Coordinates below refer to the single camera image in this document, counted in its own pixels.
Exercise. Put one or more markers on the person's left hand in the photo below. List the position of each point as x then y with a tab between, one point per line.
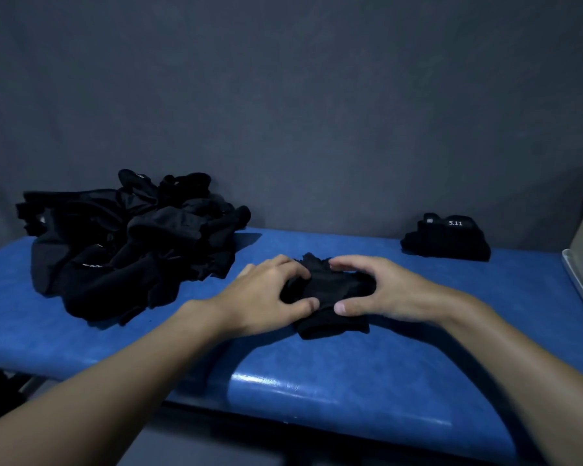
257	300

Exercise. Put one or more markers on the person's right hand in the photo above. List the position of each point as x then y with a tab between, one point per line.
403	293

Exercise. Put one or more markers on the pile of black gloves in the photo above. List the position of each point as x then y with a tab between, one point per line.
126	247

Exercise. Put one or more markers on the person's right forearm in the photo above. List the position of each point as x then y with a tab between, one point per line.
529	378

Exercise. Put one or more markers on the person's left forearm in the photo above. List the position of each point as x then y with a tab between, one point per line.
102	393

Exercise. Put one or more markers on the blue padded bench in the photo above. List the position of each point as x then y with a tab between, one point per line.
369	373

